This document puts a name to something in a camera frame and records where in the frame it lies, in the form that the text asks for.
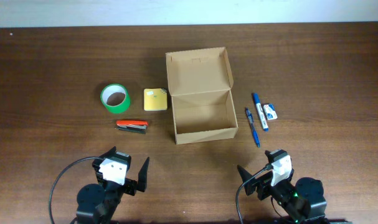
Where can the blue white staples box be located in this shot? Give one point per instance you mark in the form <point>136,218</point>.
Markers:
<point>270,112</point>

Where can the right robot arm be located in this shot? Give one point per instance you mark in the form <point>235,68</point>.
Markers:
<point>304,202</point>

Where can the blue white marker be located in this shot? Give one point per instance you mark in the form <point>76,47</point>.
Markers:
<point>260,112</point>

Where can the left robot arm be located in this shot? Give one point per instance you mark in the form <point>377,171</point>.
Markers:
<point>98,202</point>

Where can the red black stapler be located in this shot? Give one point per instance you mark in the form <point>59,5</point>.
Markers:
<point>134,126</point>

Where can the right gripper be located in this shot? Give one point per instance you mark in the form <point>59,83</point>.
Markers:
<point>261,183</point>

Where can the green tape roll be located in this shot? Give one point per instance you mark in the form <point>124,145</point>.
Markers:
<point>110,90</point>

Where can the brown cardboard box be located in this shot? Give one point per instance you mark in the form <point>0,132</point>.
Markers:
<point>200,84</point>

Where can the yellow sticky note pad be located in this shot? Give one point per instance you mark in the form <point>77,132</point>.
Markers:
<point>155,99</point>

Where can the blue ballpoint pen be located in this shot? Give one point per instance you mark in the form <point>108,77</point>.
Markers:
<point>252,127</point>

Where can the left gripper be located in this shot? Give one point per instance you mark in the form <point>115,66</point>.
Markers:
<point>129,186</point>

